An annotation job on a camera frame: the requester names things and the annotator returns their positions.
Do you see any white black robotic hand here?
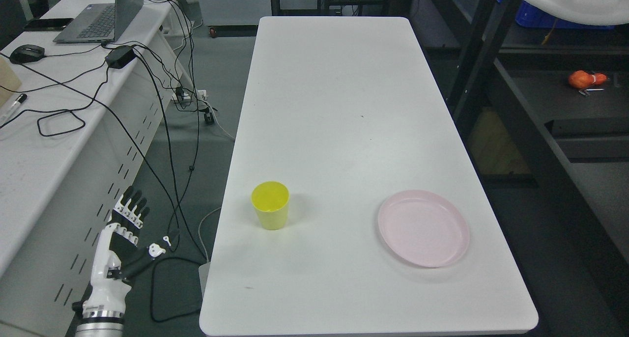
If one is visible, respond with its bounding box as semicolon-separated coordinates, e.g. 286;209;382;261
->
81;186;170;320

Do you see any yellow plastic cup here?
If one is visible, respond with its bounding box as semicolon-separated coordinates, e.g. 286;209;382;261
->
250;182;290;230

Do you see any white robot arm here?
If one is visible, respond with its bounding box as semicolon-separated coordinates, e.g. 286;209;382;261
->
74;317;124;337

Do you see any dark metal shelf rack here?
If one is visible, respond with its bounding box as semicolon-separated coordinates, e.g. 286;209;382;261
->
408;0;629;337

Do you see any orange toy on shelf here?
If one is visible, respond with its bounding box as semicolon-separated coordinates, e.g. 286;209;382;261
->
568;70;607;90

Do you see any white side desk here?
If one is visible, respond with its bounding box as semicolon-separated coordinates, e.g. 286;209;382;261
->
0;0;191;337

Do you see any white power strip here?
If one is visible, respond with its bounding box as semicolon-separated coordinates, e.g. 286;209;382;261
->
172;90;207;106

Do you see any black white marker pen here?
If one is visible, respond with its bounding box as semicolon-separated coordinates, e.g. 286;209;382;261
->
0;93;28;125

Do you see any black power adapter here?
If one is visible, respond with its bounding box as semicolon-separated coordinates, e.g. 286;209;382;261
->
104;45;136;70

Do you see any beige cardboard box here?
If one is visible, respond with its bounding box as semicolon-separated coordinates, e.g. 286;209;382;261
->
0;57;22;107

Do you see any black computer mouse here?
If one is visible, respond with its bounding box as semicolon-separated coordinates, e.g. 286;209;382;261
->
9;44;46;64

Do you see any grey laptop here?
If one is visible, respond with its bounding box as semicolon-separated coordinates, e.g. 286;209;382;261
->
53;0;144;44

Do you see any black smartphone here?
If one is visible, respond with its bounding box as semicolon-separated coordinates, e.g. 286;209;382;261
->
23;18;74;31

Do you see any pink plastic plate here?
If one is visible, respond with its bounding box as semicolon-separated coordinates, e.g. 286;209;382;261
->
377;190;470;268

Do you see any black looped cable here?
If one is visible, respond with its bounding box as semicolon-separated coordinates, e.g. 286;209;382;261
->
0;109;86;137

